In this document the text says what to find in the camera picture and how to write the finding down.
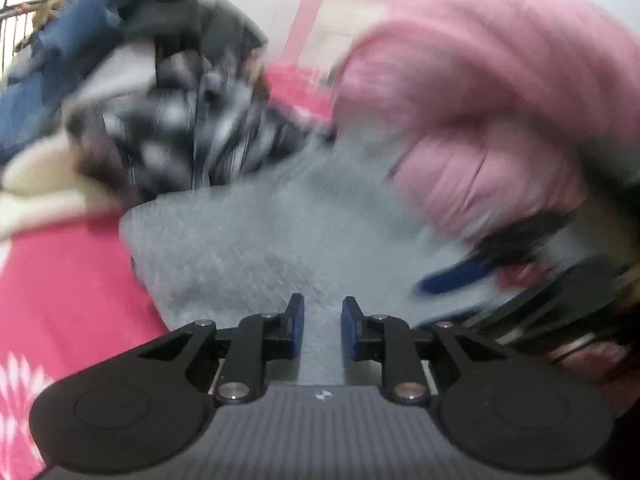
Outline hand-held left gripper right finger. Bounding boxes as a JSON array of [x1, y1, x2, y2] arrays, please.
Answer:
[[341, 296, 503, 405]]

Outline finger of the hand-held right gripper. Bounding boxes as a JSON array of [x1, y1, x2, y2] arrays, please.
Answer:
[[412, 252, 506, 303]]

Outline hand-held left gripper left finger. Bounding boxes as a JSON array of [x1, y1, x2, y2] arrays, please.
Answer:
[[137, 293, 305, 405]]

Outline grey sweatshirt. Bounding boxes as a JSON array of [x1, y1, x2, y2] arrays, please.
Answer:
[[120, 142, 501, 386]]

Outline person's right forearm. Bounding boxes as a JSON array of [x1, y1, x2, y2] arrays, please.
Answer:
[[332, 0, 640, 241]]

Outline dark plaid shirt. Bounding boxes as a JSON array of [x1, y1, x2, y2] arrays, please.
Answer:
[[62, 0, 326, 206]]

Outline pink floral blanket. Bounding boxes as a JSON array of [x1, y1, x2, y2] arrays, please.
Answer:
[[0, 60, 341, 480]]

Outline pink headboard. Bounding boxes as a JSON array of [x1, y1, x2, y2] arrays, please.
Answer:
[[282, 0, 401, 83]]

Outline cream fleece garment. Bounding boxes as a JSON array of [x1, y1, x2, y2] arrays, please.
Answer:
[[0, 132, 123, 241]]

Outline white cloth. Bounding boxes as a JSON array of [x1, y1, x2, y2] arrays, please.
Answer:
[[75, 42, 157, 108]]

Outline black garment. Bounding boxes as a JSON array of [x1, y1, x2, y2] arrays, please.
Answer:
[[95, 0, 201, 56]]

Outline blue jeans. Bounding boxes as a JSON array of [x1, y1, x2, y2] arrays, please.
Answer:
[[0, 0, 126, 163]]

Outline balcony railing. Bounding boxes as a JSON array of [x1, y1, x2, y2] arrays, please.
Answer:
[[0, 0, 56, 78]]

